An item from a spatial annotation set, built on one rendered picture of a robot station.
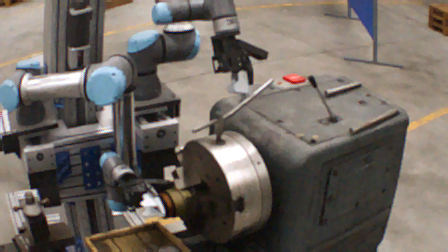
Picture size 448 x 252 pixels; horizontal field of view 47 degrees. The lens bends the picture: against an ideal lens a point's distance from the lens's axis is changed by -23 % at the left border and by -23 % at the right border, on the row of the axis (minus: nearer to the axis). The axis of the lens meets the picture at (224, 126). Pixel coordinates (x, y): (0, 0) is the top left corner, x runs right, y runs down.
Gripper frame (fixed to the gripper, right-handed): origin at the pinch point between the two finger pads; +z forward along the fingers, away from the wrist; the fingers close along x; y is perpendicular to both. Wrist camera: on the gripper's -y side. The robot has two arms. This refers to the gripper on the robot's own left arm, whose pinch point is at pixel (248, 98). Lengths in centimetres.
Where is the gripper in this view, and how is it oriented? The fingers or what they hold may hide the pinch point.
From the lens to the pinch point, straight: 186.6
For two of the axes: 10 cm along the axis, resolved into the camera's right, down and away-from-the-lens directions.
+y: -8.3, 2.1, -5.1
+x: 5.1, -0.4, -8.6
